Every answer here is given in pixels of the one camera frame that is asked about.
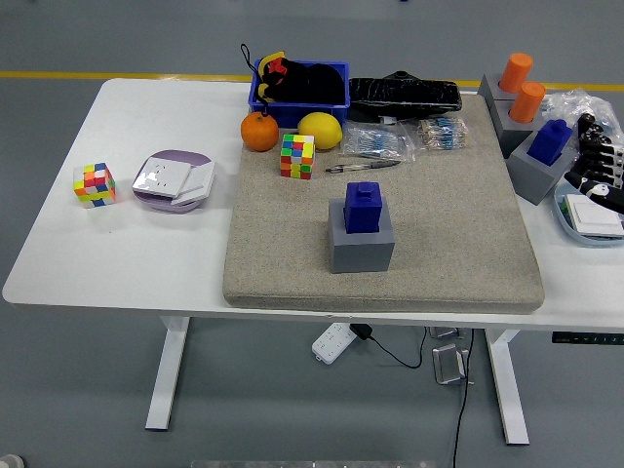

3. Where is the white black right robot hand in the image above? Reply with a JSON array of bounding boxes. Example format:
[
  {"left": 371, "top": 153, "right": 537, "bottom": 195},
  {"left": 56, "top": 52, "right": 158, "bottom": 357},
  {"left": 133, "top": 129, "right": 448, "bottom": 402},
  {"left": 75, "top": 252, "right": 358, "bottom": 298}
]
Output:
[{"left": 565, "top": 124, "right": 624, "bottom": 215}]

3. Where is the blue square seal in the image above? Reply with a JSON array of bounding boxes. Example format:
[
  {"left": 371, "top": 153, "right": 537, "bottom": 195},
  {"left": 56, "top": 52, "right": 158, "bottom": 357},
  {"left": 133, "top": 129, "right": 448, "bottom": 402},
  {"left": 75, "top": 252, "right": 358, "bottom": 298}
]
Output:
[
  {"left": 528, "top": 119, "right": 572, "bottom": 167},
  {"left": 343, "top": 180, "right": 386, "bottom": 234}
]

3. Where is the grey square seal holder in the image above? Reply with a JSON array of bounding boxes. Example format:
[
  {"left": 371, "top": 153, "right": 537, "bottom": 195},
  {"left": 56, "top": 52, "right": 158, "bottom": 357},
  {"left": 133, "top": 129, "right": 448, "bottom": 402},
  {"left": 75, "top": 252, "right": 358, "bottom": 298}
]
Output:
[
  {"left": 327, "top": 197, "right": 396, "bottom": 275},
  {"left": 506, "top": 129, "right": 580, "bottom": 206}
]

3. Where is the grey round-hole seal holder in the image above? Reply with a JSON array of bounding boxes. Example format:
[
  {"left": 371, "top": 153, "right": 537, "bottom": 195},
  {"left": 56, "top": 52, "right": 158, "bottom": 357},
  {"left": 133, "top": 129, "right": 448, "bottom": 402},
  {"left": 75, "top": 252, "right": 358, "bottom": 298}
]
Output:
[
  {"left": 489, "top": 95, "right": 550, "bottom": 158},
  {"left": 477, "top": 72, "right": 518, "bottom": 103}
]

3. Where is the orange cylinder seal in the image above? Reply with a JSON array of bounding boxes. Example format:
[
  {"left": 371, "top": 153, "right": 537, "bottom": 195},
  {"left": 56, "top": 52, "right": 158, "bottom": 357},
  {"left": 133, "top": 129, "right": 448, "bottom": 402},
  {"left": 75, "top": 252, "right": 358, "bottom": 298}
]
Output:
[
  {"left": 499, "top": 52, "right": 534, "bottom": 94},
  {"left": 509, "top": 81, "right": 547, "bottom": 123}
]

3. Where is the dark brown bead cluster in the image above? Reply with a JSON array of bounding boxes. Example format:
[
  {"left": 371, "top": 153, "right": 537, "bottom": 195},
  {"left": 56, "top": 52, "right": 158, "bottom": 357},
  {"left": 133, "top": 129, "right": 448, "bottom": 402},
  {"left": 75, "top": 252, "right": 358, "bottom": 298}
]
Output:
[{"left": 577, "top": 113, "right": 605, "bottom": 134}]

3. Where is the light blue plate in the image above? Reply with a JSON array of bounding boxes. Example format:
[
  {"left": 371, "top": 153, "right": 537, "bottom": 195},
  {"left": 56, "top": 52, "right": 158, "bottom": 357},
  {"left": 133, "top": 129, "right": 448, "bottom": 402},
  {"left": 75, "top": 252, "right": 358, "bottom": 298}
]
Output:
[{"left": 553, "top": 179, "right": 624, "bottom": 249}]

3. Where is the clear plastic bag of parts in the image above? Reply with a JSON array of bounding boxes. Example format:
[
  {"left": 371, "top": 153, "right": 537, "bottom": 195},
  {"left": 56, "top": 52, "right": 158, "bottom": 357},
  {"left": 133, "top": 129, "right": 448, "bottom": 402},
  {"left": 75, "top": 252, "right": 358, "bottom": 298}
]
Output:
[{"left": 540, "top": 87, "right": 624, "bottom": 147}]

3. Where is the bag of brown resistors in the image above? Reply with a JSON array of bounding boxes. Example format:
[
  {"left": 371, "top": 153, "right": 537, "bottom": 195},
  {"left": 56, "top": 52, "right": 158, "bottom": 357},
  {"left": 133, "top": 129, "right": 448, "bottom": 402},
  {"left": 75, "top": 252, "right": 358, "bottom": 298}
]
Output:
[{"left": 416, "top": 116, "right": 472, "bottom": 150}]

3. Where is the black table control panel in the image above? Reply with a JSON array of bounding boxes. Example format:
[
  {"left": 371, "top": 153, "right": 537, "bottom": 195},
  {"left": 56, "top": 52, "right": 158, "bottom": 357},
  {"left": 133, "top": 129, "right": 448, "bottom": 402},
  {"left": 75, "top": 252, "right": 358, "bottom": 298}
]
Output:
[{"left": 551, "top": 331, "right": 624, "bottom": 345}]

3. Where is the black tray in plastic wrap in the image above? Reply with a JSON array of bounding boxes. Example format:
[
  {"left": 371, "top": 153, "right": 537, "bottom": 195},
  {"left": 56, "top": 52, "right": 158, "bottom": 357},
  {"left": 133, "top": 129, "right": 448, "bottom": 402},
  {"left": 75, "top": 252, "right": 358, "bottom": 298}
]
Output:
[{"left": 348, "top": 69, "right": 463, "bottom": 123}]

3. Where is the bag of blue resistors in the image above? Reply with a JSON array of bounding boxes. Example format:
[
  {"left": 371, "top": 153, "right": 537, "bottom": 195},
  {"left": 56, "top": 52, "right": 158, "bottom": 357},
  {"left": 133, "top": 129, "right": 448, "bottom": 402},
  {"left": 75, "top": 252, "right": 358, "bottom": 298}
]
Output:
[{"left": 343, "top": 121, "right": 418, "bottom": 162}]

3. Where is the silver black pen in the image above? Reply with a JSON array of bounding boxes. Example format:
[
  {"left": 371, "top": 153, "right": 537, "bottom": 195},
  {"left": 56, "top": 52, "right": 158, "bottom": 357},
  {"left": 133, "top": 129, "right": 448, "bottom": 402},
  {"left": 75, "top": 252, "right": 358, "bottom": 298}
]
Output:
[{"left": 325, "top": 159, "right": 403, "bottom": 175}]

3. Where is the white table leg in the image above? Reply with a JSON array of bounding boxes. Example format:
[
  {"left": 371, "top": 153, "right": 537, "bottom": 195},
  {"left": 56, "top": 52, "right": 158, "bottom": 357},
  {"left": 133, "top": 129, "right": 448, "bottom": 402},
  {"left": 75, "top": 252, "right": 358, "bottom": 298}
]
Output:
[
  {"left": 144, "top": 315, "right": 191, "bottom": 433},
  {"left": 485, "top": 329, "right": 531, "bottom": 446}
]

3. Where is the yellow lemon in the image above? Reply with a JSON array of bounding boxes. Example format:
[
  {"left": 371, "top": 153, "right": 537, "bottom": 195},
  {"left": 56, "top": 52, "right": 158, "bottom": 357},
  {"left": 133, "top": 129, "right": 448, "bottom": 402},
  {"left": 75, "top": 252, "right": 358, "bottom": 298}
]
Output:
[{"left": 297, "top": 111, "right": 344, "bottom": 150}]

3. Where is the blue plastic bin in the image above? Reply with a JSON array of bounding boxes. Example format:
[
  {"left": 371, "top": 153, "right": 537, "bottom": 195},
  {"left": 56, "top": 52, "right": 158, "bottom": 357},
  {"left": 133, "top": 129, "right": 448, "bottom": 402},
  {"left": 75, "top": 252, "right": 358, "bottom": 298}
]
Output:
[{"left": 248, "top": 59, "right": 351, "bottom": 129}]

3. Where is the colourful stickerless puzzle cube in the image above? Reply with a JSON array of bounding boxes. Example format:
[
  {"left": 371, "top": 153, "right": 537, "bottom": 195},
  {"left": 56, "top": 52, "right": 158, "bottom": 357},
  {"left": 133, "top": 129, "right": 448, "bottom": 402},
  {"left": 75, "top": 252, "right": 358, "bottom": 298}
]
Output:
[{"left": 279, "top": 134, "right": 317, "bottom": 180}]

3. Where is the grey-brown mat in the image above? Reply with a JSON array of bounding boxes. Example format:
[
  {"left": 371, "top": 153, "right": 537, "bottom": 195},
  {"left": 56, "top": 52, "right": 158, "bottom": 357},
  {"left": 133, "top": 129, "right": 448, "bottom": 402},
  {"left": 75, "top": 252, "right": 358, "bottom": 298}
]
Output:
[{"left": 222, "top": 93, "right": 546, "bottom": 316}]

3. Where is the white power strip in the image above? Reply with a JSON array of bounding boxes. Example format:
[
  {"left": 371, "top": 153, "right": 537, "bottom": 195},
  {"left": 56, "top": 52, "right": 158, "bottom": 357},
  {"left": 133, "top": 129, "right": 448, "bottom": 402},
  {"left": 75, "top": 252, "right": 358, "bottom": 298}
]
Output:
[{"left": 311, "top": 322, "right": 356, "bottom": 366}]

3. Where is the orange fruit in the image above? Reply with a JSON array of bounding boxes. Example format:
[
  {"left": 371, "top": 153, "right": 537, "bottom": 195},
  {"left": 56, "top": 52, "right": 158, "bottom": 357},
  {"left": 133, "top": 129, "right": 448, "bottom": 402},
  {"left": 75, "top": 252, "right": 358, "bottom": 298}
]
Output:
[{"left": 240, "top": 111, "right": 280, "bottom": 153}]

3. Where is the white-edged colourful puzzle cube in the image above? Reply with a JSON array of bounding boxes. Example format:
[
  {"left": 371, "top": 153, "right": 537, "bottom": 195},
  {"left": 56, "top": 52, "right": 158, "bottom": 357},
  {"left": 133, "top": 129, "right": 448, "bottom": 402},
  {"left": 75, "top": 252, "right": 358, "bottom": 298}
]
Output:
[{"left": 72, "top": 162, "right": 118, "bottom": 210}]

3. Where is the small metal bracket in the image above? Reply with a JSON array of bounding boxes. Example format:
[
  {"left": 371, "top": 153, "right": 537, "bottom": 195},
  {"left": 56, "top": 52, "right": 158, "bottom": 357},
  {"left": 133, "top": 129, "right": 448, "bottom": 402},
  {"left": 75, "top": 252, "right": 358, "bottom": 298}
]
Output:
[{"left": 428, "top": 326, "right": 467, "bottom": 341}]

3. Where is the large metal bracket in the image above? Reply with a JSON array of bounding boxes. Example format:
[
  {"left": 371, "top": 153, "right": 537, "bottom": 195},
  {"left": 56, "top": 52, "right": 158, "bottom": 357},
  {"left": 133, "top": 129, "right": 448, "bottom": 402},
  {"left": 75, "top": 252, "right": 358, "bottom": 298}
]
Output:
[{"left": 431, "top": 343, "right": 472, "bottom": 387}]

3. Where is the thin black adaptor cable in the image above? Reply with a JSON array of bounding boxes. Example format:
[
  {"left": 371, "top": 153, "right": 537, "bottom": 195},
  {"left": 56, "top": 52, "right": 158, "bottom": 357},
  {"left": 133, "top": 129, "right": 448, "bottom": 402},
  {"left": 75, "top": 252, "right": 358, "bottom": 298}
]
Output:
[{"left": 368, "top": 327, "right": 429, "bottom": 371}]

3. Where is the long black floor cable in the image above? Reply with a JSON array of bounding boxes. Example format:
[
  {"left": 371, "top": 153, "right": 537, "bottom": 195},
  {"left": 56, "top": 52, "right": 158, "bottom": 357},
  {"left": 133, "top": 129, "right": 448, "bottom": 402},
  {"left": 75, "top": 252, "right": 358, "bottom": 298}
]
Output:
[{"left": 450, "top": 331, "right": 477, "bottom": 468}]

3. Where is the black lanyard cord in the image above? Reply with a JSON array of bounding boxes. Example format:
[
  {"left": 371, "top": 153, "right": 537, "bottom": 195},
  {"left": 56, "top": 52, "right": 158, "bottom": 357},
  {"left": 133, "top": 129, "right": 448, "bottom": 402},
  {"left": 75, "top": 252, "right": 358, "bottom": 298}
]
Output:
[{"left": 239, "top": 43, "right": 260, "bottom": 79}]

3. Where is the small white switch panel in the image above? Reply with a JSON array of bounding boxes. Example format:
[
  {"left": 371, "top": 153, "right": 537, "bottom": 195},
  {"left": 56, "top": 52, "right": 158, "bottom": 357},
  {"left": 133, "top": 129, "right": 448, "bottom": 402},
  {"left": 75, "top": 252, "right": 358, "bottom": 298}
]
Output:
[{"left": 173, "top": 163, "right": 215, "bottom": 206}]

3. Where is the large white switch panel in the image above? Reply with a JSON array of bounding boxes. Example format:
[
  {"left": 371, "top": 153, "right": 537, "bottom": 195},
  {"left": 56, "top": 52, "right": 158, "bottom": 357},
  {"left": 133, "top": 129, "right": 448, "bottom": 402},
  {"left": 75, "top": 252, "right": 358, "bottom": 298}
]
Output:
[{"left": 132, "top": 156, "right": 192, "bottom": 201}]

